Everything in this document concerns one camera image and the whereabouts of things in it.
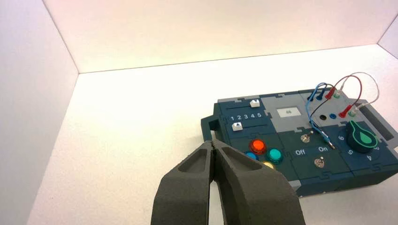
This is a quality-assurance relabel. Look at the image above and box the teal round push button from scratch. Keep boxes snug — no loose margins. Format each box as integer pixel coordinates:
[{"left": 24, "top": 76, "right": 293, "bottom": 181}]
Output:
[{"left": 266, "top": 148, "right": 284, "bottom": 165}]

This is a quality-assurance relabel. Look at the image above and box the blue banana plug cable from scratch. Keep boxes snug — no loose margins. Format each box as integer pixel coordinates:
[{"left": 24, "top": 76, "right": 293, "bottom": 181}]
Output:
[{"left": 305, "top": 82, "right": 330, "bottom": 140}]

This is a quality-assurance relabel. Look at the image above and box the small white display window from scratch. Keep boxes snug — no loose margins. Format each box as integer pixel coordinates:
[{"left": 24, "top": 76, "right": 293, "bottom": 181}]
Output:
[{"left": 276, "top": 107, "right": 302, "bottom": 118}]

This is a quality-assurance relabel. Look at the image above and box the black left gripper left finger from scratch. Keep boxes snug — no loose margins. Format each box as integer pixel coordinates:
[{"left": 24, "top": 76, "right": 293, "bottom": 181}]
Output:
[{"left": 151, "top": 140, "right": 215, "bottom": 225}]

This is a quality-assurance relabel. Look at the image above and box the red banana plug cable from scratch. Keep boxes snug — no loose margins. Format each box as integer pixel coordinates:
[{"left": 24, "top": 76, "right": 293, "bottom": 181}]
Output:
[{"left": 325, "top": 75, "right": 363, "bottom": 119}]

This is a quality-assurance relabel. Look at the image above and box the white banana plug cable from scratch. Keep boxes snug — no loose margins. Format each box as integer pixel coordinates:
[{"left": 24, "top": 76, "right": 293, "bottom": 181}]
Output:
[{"left": 333, "top": 72, "right": 381, "bottom": 118}]

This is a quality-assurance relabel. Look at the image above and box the red round push button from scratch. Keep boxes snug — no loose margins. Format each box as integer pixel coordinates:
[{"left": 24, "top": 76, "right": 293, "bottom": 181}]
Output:
[{"left": 249, "top": 139, "right": 268, "bottom": 155}]

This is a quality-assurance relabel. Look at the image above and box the black banana plug cable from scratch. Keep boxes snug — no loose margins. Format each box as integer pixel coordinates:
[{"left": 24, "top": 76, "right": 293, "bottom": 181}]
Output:
[{"left": 307, "top": 83, "right": 337, "bottom": 150}]

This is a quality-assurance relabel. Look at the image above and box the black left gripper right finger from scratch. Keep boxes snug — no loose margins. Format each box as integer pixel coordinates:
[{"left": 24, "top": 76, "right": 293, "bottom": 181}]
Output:
[{"left": 212, "top": 139, "right": 307, "bottom": 225}]

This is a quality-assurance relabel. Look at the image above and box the blue grey task board box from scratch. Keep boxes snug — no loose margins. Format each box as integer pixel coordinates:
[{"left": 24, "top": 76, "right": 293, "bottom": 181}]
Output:
[{"left": 200, "top": 89, "right": 398, "bottom": 198}]

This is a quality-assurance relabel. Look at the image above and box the green rotary dial knob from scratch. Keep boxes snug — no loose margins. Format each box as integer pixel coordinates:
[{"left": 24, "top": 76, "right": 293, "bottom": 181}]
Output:
[{"left": 345, "top": 120, "right": 379, "bottom": 154}]

